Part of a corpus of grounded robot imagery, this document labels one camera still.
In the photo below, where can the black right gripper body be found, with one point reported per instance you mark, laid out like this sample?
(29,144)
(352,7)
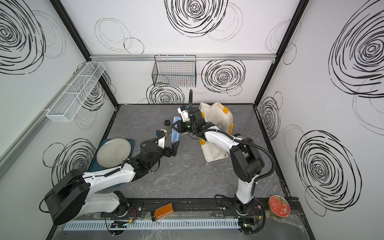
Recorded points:
(187,127)

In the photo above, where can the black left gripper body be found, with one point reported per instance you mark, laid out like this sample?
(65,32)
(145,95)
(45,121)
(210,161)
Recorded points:
(161,153)

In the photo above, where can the cream canvas bag yellow handles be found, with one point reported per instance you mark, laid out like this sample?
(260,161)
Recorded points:
(221,117)

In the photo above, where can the large blue mifly compass case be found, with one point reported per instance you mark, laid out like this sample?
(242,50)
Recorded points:
(175,136)

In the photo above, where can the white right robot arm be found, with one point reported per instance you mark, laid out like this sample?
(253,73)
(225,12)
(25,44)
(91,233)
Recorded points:
(245,156)

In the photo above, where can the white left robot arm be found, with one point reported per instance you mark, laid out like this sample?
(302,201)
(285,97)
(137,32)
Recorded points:
(79,193)

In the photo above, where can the herb spice jar black lid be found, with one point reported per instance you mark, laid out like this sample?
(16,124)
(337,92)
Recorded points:
(167,124)

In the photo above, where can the round metal plate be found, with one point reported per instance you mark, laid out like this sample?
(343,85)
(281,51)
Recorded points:
(113,152)

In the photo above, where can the orange box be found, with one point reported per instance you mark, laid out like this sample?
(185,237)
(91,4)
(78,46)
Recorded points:
(162,212)

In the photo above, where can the red round tin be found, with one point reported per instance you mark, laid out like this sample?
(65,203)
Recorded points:
(279,207)

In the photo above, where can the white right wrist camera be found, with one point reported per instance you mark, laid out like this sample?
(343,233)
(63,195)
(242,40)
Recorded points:
(184,112)

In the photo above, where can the black wire basket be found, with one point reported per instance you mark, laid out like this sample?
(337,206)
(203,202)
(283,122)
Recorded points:
(175,70)

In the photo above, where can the white mesh wall shelf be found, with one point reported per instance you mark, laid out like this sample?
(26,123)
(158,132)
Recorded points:
(84,91)

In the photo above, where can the white slotted cable duct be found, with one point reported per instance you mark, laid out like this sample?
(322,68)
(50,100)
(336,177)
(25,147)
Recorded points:
(183,224)

